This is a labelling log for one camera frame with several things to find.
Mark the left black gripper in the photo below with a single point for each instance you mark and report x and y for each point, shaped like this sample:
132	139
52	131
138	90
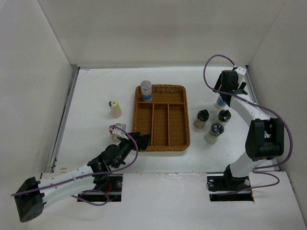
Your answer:
141	140

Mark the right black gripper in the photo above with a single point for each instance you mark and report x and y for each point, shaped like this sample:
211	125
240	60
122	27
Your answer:
218	84

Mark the black knob cap spice jar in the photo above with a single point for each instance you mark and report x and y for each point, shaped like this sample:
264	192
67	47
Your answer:
223	117

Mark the black cap seasoning jar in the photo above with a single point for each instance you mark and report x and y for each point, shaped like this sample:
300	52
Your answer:
201	119

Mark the yellow cap shaker bottle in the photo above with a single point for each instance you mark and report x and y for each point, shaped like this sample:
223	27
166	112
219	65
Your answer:
115	109

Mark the clear lid black grinder jar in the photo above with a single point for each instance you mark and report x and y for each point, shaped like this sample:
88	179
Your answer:
215	131

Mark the pink cap shaker bottle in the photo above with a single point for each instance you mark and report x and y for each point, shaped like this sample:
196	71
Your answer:
111	132

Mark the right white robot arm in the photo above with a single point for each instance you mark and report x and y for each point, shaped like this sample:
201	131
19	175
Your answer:
265	139

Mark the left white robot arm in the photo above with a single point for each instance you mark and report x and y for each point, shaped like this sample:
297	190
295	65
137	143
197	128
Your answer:
34	195

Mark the brown wicker divided tray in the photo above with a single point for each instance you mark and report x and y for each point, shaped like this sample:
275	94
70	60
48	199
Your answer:
165	118

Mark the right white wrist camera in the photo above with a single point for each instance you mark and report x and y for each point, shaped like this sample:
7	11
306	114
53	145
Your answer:
240	70

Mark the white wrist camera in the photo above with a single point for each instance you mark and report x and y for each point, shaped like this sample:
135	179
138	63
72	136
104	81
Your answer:
120	130
240	70

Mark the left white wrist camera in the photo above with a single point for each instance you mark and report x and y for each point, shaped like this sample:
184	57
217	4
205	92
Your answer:
120	130

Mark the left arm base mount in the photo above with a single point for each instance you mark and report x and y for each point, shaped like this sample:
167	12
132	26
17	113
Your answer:
112	186

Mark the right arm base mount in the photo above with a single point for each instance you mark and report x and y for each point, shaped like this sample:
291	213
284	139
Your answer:
222	191

